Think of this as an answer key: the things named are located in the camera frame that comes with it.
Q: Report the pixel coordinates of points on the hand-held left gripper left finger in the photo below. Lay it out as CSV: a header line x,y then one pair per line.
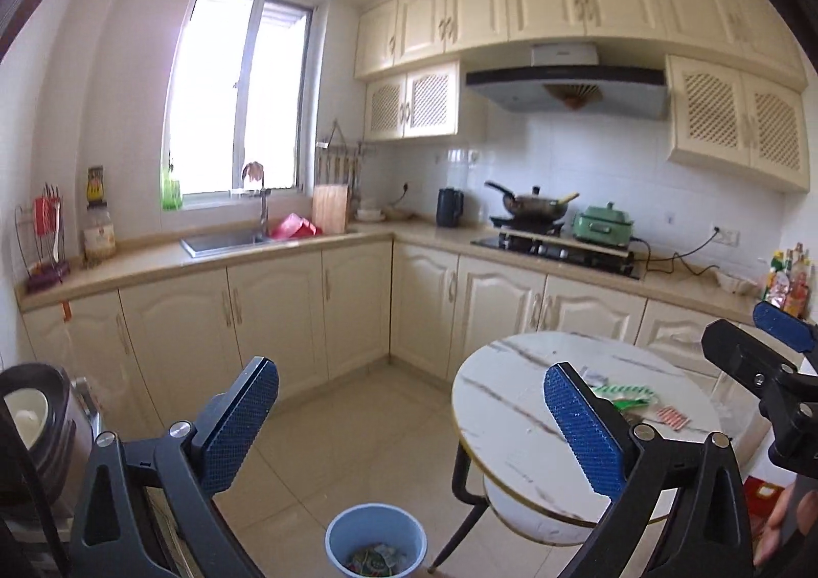
x,y
246,418

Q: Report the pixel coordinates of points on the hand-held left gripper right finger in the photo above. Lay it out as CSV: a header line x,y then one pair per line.
x,y
585,431

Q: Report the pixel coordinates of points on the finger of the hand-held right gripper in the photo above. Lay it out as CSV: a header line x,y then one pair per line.
x,y
741,354
786,325

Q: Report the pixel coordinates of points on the blue plastic waste bin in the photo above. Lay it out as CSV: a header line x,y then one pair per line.
x,y
342,536

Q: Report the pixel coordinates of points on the pile of mixed wrappers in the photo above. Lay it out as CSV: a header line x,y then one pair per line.
x,y
374,559

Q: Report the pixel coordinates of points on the person's right hand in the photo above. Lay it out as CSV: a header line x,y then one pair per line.
x,y
779,520

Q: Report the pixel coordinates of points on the cluster of condiment bottles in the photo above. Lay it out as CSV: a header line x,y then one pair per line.
x,y
789,284

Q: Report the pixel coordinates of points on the silver white sachet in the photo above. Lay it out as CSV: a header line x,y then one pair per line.
x,y
595,378

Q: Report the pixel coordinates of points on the green striped wrapper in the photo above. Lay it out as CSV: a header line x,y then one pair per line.
x,y
623,391

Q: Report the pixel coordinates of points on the green snack wrapper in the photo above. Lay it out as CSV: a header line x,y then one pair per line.
x,y
639,405

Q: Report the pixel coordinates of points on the white bowl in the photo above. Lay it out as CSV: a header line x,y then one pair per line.
x,y
735,284

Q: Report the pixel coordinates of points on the round marble table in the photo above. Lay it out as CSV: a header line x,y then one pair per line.
x,y
511,392

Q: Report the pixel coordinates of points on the red striped packet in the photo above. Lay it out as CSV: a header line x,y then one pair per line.
x,y
668,418

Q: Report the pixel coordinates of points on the red cardboard box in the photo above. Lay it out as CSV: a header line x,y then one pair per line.
x,y
764,507

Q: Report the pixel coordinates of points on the cream lower cabinets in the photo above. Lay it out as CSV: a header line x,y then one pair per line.
x,y
281,322

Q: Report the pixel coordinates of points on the black gas stove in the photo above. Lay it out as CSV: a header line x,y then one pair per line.
x,y
562,261

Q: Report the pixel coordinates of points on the steel sink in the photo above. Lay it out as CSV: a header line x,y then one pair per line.
x,y
220,243

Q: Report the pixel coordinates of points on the beige kitchen countertop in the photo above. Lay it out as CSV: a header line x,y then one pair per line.
x,y
147,265

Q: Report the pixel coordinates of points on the green electric pot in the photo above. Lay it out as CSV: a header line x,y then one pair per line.
x,y
604,226

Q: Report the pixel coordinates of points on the metal faucet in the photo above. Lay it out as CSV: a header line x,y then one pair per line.
x,y
263,213

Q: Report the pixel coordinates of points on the silver rice cooker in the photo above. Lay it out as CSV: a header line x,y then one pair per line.
x,y
38,424

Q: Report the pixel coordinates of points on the orange tag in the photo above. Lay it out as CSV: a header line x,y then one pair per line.
x,y
66,311

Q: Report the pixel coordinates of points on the black portable burner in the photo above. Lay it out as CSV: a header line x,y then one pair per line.
x,y
527,224

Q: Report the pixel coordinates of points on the cream lattice door cabinet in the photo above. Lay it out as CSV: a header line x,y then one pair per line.
x,y
425,101
722,111

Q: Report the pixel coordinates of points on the wooden cutting board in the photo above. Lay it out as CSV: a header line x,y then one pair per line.
x,y
330,210

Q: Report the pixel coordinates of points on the black wok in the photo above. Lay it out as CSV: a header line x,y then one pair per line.
x,y
537,206

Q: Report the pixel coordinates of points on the stacked white bowls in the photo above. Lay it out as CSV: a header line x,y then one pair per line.
x,y
369,213

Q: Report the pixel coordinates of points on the green bottle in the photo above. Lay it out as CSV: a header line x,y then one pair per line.
x,y
171,191

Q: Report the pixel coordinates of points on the black electric kettle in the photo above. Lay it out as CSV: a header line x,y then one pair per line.
x,y
450,208

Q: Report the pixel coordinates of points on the yellow patterned box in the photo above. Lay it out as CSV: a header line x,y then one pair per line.
x,y
96,187

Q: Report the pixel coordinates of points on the range hood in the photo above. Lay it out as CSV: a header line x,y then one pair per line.
x,y
575,95

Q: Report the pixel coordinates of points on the sliding window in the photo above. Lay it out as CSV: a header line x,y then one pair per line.
x,y
211,98

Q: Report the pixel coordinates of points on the wall outlet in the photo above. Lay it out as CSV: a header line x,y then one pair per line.
x,y
727,234

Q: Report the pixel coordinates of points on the wall utensil rack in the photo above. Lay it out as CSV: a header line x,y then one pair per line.
x,y
342,153

